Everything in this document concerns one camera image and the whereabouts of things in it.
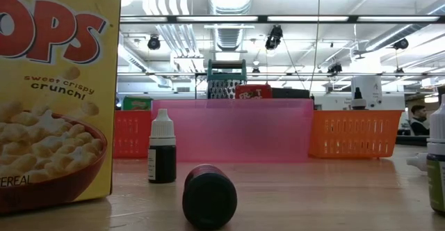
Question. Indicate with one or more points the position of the dark red dropper bottle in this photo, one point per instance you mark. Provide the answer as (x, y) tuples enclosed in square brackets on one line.
[(162, 161)]

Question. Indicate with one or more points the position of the black background cabinet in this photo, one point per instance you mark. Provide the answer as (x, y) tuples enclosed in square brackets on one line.
[(290, 93)]

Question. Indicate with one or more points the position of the white background machine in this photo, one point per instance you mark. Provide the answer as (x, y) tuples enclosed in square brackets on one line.
[(374, 92)]

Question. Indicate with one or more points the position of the black overhead light bar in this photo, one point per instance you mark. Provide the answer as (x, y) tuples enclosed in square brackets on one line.
[(263, 18)]

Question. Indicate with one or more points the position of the person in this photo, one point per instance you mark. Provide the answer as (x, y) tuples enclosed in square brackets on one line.
[(419, 123)]

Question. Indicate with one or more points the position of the green dropper bottle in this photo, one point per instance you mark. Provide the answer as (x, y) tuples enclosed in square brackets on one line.
[(437, 154)]

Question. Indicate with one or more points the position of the green Apple Jacks cereal box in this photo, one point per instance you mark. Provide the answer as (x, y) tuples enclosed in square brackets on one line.
[(137, 103)]

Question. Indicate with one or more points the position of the black hanging spotlight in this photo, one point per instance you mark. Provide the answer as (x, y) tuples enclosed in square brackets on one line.
[(401, 44), (274, 38), (334, 68), (154, 43)]

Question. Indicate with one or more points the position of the teal mesh basket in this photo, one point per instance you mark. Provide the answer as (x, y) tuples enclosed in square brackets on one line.
[(226, 81)]

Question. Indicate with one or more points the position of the orange plastic basket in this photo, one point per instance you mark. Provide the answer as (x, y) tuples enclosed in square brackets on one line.
[(354, 133)]

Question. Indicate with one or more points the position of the black food colouring bottle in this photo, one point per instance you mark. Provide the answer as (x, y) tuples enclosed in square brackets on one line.
[(358, 102)]

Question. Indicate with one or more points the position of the brown dropper bottle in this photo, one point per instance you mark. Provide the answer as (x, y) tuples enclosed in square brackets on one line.
[(209, 198)]

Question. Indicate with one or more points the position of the pink translucent plastic bin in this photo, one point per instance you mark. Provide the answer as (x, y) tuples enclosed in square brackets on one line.
[(233, 130)]

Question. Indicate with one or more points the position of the red Froot Loops cereal box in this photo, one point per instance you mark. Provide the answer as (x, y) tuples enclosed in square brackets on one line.
[(253, 92)]

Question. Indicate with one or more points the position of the yellow Corn Pops cereal box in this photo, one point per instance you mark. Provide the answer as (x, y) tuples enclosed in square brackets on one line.
[(59, 85)]

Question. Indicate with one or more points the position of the red plastic basket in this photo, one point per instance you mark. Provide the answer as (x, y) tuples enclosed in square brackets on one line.
[(132, 133)]

